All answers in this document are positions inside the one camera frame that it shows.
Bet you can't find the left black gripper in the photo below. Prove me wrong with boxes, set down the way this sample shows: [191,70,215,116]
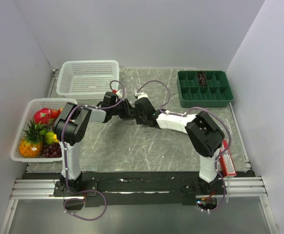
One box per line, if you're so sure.
[111,98,135,119]

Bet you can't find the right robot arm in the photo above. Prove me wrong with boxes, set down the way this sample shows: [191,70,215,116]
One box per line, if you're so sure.
[134,97,225,195]

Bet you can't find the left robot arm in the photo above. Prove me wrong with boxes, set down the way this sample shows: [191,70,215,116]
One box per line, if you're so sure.
[53,91,135,196]

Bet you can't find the white perforated empty basket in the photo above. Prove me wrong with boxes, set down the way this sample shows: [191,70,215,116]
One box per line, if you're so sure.
[56,60,119,100]

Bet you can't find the rolled brown tie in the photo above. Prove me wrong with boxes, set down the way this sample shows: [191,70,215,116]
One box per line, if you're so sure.
[197,71,208,87]

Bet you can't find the red strawberries cluster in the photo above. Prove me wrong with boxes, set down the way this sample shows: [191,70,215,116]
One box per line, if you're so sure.
[50,108,63,120]

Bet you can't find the green compartment organizer tray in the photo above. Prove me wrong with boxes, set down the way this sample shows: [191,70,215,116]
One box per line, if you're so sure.
[176,70,234,108]

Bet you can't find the yellow lemon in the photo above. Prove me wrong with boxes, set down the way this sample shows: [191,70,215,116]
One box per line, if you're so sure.
[53,135,59,143]

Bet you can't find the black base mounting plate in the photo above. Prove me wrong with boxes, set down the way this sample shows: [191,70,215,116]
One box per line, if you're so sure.
[54,171,226,207]

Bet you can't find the green lime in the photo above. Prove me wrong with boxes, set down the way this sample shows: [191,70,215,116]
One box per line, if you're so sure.
[44,131,55,145]

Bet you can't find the purple grapes bunch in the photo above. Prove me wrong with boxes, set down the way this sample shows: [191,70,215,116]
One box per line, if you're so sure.
[41,143,62,158]

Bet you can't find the pink dragon fruit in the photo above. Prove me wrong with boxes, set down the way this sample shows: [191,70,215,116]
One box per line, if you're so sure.
[34,108,51,124]

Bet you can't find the white fruit basket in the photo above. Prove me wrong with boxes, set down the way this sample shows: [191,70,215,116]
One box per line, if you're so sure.
[10,98,77,163]

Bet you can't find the red rectangular box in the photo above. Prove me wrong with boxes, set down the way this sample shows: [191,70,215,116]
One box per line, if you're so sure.
[219,149,237,177]

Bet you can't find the pineapple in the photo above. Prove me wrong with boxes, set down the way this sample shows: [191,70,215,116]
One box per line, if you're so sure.
[19,119,47,158]

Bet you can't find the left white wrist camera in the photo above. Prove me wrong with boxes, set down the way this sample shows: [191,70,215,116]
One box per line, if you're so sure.
[113,89,125,98]

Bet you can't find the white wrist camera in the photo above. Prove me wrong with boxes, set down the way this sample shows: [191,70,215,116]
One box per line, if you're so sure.
[134,92,148,99]
[113,89,125,98]

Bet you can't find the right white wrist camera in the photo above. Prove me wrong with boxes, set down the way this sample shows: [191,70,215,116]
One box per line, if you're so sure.
[134,92,148,99]

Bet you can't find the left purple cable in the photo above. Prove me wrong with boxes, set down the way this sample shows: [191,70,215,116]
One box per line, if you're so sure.
[59,79,127,221]

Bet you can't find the aluminium rail frame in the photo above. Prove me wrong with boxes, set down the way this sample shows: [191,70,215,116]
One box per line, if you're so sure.
[10,179,55,200]

